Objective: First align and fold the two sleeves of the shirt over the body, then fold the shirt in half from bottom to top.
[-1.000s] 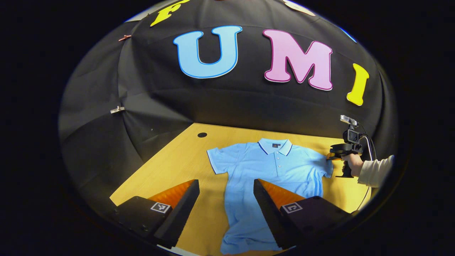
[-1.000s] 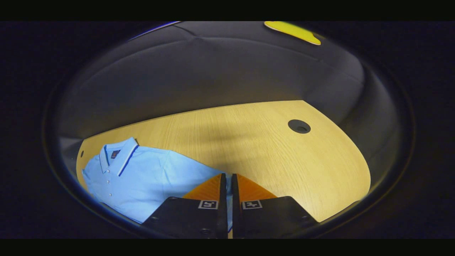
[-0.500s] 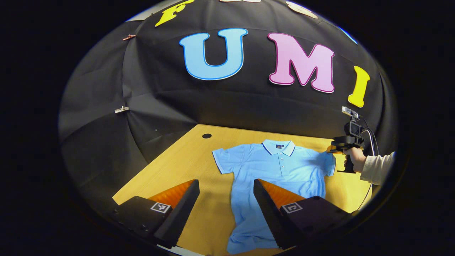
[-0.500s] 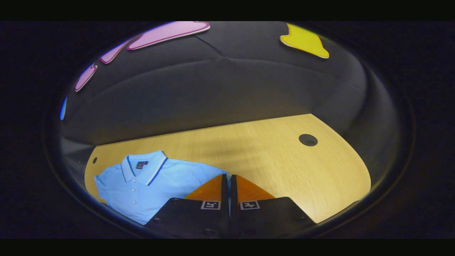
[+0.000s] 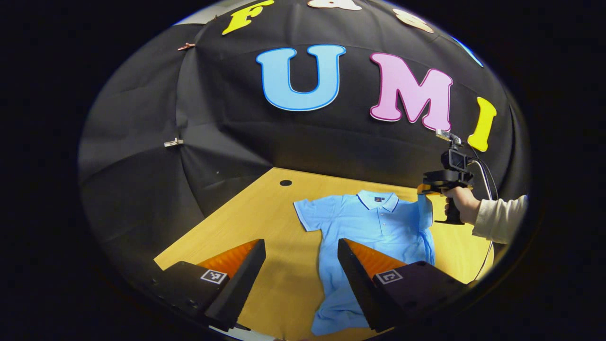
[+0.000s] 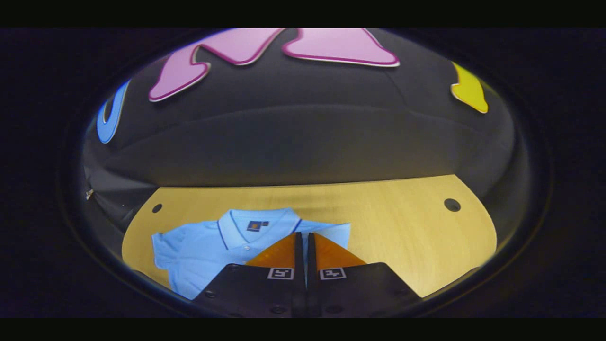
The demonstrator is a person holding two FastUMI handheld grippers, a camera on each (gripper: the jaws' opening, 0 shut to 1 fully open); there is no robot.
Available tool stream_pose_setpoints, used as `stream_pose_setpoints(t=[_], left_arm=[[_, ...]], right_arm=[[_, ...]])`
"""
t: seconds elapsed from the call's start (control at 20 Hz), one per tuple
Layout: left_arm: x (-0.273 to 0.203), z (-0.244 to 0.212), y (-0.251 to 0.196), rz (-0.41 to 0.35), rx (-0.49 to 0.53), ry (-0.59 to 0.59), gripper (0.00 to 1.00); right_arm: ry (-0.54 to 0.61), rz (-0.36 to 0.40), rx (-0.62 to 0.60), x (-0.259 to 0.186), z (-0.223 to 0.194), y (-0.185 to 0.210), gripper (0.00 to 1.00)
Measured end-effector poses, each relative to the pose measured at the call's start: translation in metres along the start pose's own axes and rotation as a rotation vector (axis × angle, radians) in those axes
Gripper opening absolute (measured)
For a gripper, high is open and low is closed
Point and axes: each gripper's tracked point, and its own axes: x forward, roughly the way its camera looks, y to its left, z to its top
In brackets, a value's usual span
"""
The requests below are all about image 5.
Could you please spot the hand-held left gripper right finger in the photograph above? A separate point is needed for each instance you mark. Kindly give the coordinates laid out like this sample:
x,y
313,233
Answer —
x,y
357,289

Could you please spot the copper cloth clip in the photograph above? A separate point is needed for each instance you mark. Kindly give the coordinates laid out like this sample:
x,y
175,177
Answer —
x,y
186,46

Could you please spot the light blue T-shirt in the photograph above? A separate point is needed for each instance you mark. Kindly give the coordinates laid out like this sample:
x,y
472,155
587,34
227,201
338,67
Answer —
x,y
360,222

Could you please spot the black backdrop cloth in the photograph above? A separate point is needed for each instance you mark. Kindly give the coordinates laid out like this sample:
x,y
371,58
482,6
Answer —
x,y
236,142

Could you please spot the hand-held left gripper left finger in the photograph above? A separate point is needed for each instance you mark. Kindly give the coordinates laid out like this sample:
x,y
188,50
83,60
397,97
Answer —
x,y
241,284

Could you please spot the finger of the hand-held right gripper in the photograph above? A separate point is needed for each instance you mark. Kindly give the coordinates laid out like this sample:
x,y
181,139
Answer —
x,y
422,189

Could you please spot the silver cloth clip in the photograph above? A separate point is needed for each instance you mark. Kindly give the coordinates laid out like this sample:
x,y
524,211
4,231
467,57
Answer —
x,y
173,142

